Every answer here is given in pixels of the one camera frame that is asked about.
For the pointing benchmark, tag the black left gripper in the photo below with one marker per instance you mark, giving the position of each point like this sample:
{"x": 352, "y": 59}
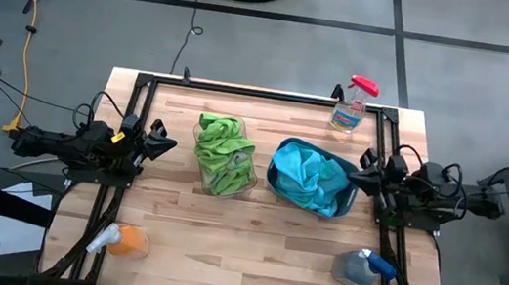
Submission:
{"x": 133, "y": 144}

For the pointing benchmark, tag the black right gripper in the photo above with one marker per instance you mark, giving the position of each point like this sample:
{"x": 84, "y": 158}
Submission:
{"x": 392, "y": 180}

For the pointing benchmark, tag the teal microfiber towel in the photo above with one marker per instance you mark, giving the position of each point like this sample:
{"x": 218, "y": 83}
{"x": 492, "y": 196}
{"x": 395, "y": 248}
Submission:
{"x": 321, "y": 193}

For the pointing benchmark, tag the teal plastic basket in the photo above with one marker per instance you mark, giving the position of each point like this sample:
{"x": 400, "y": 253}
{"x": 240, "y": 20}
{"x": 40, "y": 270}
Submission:
{"x": 271, "y": 179}

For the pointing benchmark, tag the clear plastic basket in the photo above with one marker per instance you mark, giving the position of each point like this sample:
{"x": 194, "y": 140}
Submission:
{"x": 251, "y": 184}

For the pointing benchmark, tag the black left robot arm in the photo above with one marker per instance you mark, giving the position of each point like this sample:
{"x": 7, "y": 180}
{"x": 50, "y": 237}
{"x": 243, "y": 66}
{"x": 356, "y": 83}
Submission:
{"x": 57, "y": 143}

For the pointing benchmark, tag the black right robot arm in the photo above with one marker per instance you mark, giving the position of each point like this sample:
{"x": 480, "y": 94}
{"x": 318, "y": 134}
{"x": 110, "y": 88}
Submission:
{"x": 448, "y": 202}

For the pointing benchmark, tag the yellow sticker tag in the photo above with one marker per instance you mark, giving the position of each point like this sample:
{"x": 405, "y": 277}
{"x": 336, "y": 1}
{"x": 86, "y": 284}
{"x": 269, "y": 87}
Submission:
{"x": 118, "y": 137}

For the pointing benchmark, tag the clear spray bottle red trigger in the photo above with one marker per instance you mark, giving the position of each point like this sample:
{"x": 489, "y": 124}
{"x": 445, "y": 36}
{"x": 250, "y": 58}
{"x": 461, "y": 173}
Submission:
{"x": 364, "y": 84}

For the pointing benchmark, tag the grey spray bottle blue trigger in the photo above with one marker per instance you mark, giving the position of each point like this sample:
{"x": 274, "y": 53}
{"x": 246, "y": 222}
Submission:
{"x": 356, "y": 269}

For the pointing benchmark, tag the orange spray bottle white trigger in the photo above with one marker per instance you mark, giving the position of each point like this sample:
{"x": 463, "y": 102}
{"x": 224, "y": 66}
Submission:
{"x": 128, "y": 241}

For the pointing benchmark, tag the white paper sheet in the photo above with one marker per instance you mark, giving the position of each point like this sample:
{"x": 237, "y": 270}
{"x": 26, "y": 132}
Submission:
{"x": 1, "y": 232}

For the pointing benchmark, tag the black frame clamp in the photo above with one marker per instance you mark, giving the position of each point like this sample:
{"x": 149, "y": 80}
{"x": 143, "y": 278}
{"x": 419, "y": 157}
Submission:
{"x": 337, "y": 92}
{"x": 186, "y": 74}

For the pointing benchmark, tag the black aluminium table frame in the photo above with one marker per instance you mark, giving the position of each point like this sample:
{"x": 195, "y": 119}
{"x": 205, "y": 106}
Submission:
{"x": 265, "y": 95}

